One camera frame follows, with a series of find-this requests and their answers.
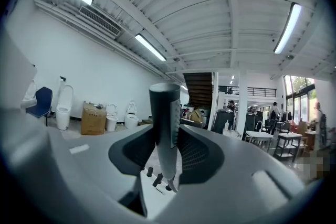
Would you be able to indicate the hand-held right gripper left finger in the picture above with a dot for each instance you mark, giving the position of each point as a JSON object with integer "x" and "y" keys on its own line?
{"x": 78, "y": 178}

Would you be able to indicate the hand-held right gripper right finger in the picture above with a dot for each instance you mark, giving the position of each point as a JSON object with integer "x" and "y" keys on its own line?
{"x": 236, "y": 178}

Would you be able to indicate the grey cylindrical tube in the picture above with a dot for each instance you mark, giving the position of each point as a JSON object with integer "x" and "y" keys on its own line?
{"x": 164, "y": 118}

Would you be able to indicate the white bathtub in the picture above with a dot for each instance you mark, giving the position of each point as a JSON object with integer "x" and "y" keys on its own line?
{"x": 157, "y": 204}

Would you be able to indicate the white table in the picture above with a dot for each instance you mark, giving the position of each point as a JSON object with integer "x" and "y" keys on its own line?
{"x": 258, "y": 136}

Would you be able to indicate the white pump bottle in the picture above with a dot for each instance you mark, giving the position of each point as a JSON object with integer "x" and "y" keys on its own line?
{"x": 226, "y": 124}

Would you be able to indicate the black cabinet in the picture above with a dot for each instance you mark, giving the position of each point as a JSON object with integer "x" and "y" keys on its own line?
{"x": 223, "y": 120}

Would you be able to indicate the brown cardboard box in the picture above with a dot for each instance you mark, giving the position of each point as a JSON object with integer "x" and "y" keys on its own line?
{"x": 93, "y": 118}

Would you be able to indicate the black faucet knob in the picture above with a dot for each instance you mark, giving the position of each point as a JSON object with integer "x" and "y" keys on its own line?
{"x": 150, "y": 171}

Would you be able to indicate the small cardboard box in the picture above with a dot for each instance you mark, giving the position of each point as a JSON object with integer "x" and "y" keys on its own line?
{"x": 197, "y": 115}

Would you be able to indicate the blue chair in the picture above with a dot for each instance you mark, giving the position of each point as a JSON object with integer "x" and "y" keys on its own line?
{"x": 39, "y": 105}

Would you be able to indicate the black balcony railing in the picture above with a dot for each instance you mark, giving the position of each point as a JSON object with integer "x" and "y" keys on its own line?
{"x": 262, "y": 91}

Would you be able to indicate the dark wooden staircase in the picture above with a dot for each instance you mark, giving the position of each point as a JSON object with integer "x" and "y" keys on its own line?
{"x": 199, "y": 89}

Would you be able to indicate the large glass window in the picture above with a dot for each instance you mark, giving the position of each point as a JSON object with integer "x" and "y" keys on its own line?
{"x": 299, "y": 102}

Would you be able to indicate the person's white shirt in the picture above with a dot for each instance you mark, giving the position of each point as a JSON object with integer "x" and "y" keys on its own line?
{"x": 15, "y": 81}

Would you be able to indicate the white ceiling air vent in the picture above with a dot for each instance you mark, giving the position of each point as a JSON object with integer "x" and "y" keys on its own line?
{"x": 99, "y": 21}

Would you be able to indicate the dark frame table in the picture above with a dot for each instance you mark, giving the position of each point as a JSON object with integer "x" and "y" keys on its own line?
{"x": 288, "y": 144}

